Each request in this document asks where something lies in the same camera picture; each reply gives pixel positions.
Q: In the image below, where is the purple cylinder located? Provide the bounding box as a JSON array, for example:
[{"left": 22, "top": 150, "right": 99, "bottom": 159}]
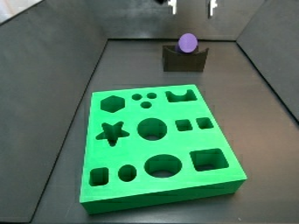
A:
[{"left": 175, "top": 33, "right": 198, "bottom": 53}]

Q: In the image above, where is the green foam shape board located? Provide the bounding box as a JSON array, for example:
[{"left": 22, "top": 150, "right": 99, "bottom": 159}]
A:
[{"left": 79, "top": 85, "right": 247, "bottom": 214}]

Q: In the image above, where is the black cradle stand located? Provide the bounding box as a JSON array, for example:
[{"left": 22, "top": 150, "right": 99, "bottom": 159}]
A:
[{"left": 163, "top": 45, "right": 210, "bottom": 72}]

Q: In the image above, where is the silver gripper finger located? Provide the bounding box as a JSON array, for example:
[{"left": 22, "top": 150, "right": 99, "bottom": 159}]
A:
[
  {"left": 209, "top": 0, "right": 218, "bottom": 17},
  {"left": 167, "top": 0, "right": 178, "bottom": 15}
]

